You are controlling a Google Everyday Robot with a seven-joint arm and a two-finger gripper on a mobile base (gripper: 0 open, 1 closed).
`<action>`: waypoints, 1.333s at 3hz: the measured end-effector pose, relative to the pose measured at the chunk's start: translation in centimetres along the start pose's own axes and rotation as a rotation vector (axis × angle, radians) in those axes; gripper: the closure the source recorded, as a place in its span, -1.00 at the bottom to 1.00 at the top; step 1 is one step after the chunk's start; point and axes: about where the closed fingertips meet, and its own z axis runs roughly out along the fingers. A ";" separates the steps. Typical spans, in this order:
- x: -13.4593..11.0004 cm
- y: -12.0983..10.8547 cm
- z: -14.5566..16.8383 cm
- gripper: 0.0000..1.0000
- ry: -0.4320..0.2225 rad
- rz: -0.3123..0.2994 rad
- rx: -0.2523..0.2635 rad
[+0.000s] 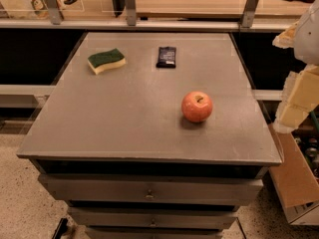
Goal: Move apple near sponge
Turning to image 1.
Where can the brass upper drawer knob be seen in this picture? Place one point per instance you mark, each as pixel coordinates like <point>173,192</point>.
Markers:
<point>149,195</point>

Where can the green and yellow sponge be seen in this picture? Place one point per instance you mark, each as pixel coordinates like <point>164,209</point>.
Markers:
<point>104,61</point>

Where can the snack bag on shelf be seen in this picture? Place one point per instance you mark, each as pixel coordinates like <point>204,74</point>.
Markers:
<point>25,9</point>

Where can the black snack packet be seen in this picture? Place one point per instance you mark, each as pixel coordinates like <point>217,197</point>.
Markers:
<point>166,57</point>

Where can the cardboard box with cans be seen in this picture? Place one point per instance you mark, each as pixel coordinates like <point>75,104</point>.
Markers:
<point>295,184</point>

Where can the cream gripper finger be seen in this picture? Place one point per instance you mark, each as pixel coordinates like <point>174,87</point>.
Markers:
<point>286,39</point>
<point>300,97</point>

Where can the red apple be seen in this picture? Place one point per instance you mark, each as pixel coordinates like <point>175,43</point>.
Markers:
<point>196,106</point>

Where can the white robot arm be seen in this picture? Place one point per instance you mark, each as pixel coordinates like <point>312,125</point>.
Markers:
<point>306,44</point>

